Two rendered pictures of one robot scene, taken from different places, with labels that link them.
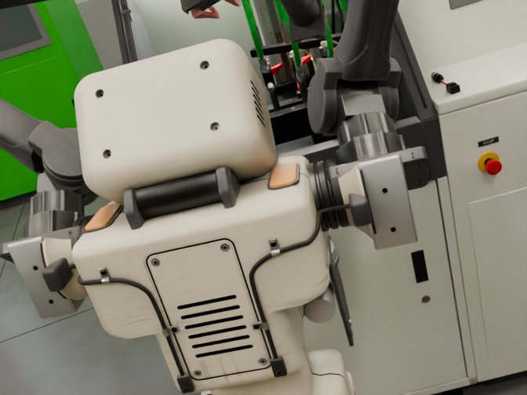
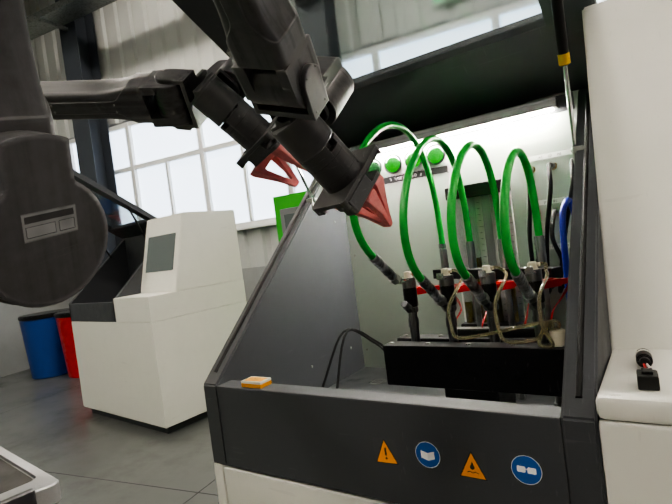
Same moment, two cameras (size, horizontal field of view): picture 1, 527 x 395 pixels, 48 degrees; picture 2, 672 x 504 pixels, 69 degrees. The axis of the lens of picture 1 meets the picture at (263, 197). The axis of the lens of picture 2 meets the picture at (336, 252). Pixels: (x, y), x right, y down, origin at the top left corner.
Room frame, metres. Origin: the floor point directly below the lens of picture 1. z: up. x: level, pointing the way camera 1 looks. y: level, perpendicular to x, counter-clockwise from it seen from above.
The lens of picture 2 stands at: (0.57, -0.47, 1.20)
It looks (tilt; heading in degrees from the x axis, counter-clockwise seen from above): 1 degrees down; 30
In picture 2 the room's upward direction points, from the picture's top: 7 degrees counter-clockwise
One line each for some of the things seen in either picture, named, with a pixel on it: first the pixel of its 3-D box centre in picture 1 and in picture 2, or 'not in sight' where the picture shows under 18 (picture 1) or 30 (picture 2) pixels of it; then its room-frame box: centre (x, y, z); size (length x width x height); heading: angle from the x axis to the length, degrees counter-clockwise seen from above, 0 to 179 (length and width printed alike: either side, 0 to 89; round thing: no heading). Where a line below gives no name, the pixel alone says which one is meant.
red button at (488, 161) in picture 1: (491, 164); not in sight; (1.18, -0.53, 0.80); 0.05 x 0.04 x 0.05; 85
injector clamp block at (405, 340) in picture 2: (326, 121); (478, 378); (1.48, -0.23, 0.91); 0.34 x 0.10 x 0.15; 85
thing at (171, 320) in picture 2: not in sight; (140, 290); (3.22, 2.90, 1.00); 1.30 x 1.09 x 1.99; 80
